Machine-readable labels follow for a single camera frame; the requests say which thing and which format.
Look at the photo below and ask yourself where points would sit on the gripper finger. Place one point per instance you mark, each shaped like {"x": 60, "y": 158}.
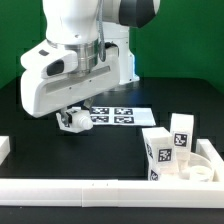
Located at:
{"x": 63, "y": 121}
{"x": 88, "y": 103}

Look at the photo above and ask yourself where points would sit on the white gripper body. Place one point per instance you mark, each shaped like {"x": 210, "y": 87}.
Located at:
{"x": 43, "y": 96}

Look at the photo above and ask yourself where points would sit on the white round stool seat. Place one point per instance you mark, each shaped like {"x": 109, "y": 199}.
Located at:
{"x": 196, "y": 169}

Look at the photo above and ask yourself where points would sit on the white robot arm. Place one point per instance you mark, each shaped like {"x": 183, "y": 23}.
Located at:
{"x": 78, "y": 25}

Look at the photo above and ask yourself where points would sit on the white paper marker sheet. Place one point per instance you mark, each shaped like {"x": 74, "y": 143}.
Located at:
{"x": 125, "y": 116}

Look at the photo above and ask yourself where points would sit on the white block left edge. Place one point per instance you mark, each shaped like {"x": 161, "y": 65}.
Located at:
{"x": 4, "y": 148}

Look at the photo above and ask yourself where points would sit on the white obstacle fence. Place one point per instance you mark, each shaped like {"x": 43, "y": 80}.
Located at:
{"x": 119, "y": 193}

